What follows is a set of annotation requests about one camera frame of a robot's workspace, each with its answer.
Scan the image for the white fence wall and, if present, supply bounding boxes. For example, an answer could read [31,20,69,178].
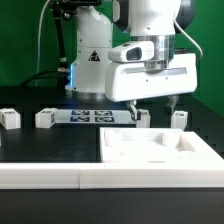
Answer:
[0,158,224,189]

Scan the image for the white square tabletop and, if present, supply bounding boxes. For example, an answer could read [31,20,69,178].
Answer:
[99,128,223,163]

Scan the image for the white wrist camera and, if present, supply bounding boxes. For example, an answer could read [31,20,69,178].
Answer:
[108,41,154,63]

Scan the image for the fiducial marker sheet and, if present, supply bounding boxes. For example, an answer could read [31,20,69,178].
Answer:
[56,109,133,124]

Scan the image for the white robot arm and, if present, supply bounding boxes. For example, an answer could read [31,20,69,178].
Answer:
[68,0,197,121]

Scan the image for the black cables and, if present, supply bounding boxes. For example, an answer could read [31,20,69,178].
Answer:
[19,68,72,88]

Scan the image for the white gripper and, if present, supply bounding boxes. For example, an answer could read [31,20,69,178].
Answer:
[105,53,197,121]

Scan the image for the white cable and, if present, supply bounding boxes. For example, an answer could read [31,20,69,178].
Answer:
[35,0,53,88]

